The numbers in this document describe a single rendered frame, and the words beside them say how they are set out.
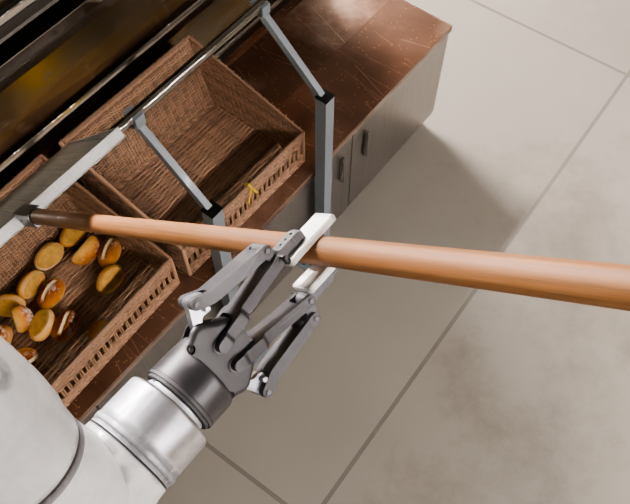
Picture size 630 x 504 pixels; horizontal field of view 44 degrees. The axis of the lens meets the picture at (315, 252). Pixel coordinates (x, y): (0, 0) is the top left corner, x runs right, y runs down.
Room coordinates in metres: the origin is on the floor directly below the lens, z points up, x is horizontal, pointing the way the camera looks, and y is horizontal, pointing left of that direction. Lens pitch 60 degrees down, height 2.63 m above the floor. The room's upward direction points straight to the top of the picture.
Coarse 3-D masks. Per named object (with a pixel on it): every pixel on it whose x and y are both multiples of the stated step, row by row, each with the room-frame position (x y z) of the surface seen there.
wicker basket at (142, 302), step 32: (0, 192) 1.22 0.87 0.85; (64, 192) 1.32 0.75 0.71; (0, 256) 1.11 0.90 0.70; (32, 256) 1.15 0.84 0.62; (64, 256) 1.17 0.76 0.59; (96, 256) 1.17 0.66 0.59; (128, 256) 1.17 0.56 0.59; (160, 256) 1.10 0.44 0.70; (0, 288) 1.05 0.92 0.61; (128, 288) 1.06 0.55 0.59; (160, 288) 1.03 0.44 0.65; (0, 320) 0.96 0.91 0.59; (96, 320) 0.96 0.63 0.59; (128, 320) 0.96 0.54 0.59; (64, 352) 0.86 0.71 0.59; (96, 352) 0.82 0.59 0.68; (64, 384) 0.73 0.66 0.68
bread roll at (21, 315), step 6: (18, 306) 0.96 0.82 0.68; (24, 306) 0.96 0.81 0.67; (12, 312) 0.94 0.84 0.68; (18, 312) 0.94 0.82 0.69; (24, 312) 0.94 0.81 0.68; (30, 312) 0.95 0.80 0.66; (12, 318) 0.94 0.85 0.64; (18, 318) 0.92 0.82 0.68; (24, 318) 0.93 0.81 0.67; (30, 318) 0.94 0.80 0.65; (18, 324) 0.91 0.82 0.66; (24, 324) 0.92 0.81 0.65; (18, 330) 0.91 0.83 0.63; (24, 330) 0.91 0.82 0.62
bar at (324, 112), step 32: (256, 0) 1.62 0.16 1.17; (224, 32) 1.50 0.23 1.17; (192, 64) 1.39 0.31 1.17; (160, 96) 1.29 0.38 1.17; (320, 96) 1.48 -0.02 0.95; (128, 128) 1.20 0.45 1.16; (320, 128) 1.47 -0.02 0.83; (320, 160) 1.46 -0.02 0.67; (192, 192) 1.13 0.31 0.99; (320, 192) 1.46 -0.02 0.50; (224, 224) 1.10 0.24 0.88; (224, 256) 1.09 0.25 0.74
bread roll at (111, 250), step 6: (108, 240) 1.19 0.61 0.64; (114, 240) 1.20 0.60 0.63; (102, 246) 1.17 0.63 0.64; (108, 246) 1.17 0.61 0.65; (114, 246) 1.18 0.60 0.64; (120, 246) 1.19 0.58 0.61; (102, 252) 1.15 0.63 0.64; (108, 252) 1.15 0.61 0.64; (114, 252) 1.16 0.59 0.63; (120, 252) 1.17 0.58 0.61; (102, 258) 1.14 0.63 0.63; (108, 258) 1.14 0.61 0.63; (114, 258) 1.14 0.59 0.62; (102, 264) 1.12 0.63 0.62; (108, 264) 1.13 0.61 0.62
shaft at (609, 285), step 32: (64, 224) 0.72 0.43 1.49; (96, 224) 0.65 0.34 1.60; (128, 224) 0.60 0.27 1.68; (160, 224) 0.56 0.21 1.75; (192, 224) 0.52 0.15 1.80; (320, 256) 0.37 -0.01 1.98; (352, 256) 0.35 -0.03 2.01; (384, 256) 0.34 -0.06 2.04; (416, 256) 0.32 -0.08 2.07; (448, 256) 0.31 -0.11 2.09; (480, 256) 0.30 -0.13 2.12; (512, 256) 0.29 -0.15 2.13; (480, 288) 0.28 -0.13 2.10; (512, 288) 0.26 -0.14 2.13; (544, 288) 0.25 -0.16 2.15; (576, 288) 0.24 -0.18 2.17; (608, 288) 0.23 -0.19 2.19
